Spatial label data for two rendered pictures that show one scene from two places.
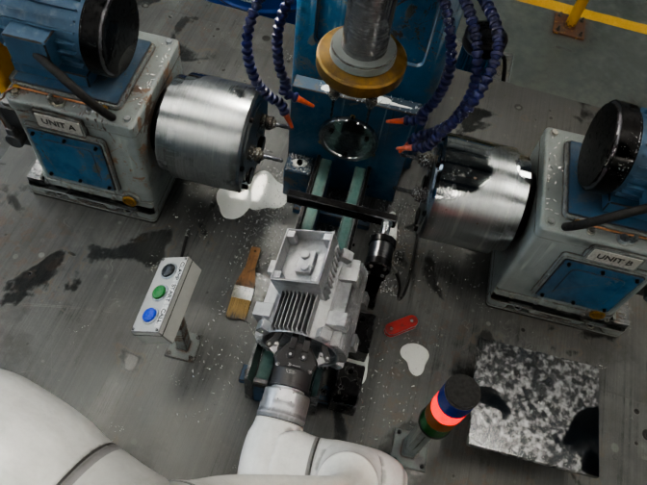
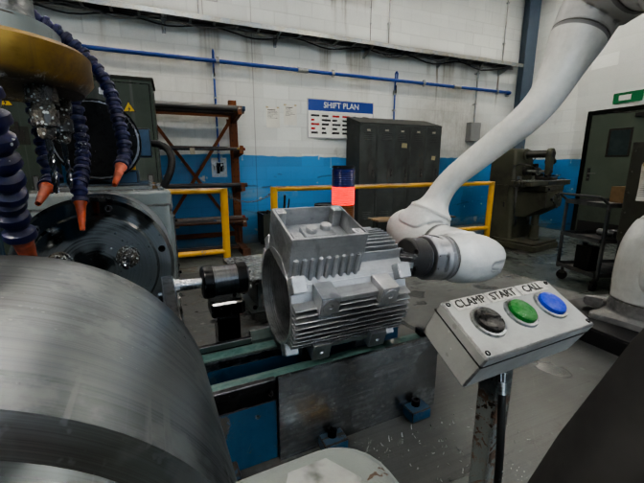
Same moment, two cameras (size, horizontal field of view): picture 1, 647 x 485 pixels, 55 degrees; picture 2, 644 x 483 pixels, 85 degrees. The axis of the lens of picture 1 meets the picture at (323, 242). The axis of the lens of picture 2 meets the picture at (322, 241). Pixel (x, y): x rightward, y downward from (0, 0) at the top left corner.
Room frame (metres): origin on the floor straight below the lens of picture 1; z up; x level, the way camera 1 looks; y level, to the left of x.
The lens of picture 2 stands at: (0.86, 0.49, 1.22)
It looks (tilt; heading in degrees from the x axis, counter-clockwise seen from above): 12 degrees down; 239
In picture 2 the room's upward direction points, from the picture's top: straight up
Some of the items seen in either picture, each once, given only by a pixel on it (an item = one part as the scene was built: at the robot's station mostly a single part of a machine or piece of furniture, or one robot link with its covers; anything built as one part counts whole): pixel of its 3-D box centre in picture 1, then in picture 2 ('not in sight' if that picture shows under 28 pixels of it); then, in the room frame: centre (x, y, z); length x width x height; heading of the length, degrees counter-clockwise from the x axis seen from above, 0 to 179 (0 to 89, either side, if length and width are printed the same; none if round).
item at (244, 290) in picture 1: (245, 282); not in sight; (0.68, 0.17, 0.80); 0.21 x 0.05 x 0.01; 177
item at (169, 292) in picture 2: (341, 209); (172, 310); (0.80, -0.03, 1.01); 0.26 x 0.04 x 0.03; 85
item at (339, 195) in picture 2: (451, 404); (343, 195); (0.35, -0.26, 1.14); 0.06 x 0.06 x 0.04
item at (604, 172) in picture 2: not in sight; (614, 168); (-6.30, -2.15, 1.18); 1.09 x 0.10 x 2.35; 82
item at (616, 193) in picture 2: not in sight; (610, 237); (-3.48, -1.04, 0.50); 0.88 x 0.53 x 1.00; 155
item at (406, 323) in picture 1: (401, 325); not in sight; (0.64, -0.22, 0.81); 0.09 x 0.03 x 0.02; 123
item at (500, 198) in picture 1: (480, 196); (104, 254); (0.89, -0.34, 1.04); 0.41 x 0.25 x 0.25; 85
